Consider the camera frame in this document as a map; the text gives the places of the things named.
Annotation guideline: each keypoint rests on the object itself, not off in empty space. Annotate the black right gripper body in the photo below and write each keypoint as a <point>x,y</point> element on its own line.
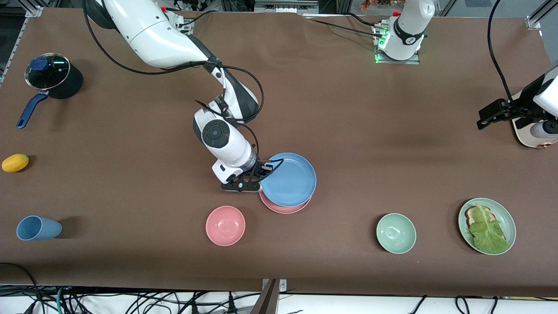
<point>260,168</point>

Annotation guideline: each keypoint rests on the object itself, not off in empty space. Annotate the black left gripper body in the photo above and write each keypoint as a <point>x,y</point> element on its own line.
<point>513,109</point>

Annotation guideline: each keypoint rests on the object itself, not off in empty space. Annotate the blue plate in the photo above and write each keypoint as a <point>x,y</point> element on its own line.
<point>290,179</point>

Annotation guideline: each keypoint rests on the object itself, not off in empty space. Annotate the pink plate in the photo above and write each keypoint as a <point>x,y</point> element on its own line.
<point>283,209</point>

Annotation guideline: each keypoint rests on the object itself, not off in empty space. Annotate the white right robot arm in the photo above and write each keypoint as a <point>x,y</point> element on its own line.
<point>148,35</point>

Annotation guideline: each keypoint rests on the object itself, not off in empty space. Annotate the pink bowl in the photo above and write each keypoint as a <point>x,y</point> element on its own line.
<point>225,225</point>

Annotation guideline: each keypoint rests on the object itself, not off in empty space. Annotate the green plate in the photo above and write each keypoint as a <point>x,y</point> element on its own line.
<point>497,209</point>

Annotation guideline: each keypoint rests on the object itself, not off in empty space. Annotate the toast bread slice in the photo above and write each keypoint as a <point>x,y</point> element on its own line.
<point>470,216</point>

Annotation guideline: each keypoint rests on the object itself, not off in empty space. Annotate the green lettuce leaf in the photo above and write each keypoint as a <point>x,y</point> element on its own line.
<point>486,233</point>

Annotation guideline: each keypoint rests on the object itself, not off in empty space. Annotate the green bowl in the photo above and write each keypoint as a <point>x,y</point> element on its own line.
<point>396,233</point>

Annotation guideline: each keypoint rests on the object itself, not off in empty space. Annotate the grey power strip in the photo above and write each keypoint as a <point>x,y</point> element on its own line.
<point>285,6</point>

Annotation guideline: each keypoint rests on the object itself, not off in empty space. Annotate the orange decoration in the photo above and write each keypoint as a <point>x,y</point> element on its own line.
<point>370,5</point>

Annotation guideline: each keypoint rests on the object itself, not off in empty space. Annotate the blue cup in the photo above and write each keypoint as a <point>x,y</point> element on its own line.
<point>43,229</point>

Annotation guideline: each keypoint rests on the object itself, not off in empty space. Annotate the glass lid with blue knob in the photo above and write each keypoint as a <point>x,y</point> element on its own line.
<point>48,72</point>

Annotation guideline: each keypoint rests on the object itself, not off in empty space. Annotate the yellow lemon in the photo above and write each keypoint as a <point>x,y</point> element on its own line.
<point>15,163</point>

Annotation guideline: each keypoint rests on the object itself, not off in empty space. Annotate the aluminium profile bracket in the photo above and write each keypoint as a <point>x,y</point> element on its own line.
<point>534,22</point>

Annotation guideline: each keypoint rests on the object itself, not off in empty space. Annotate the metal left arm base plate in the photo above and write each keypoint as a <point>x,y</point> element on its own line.
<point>399,61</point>

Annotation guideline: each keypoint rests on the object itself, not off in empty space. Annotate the small metal bracket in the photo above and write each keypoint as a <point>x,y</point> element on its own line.
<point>283,285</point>

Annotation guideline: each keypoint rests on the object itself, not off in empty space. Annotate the brown camera pole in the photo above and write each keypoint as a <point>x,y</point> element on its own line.
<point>268,301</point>

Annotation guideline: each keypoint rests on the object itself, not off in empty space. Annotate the aluminium table edge rail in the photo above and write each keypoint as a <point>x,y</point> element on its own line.
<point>32,12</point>

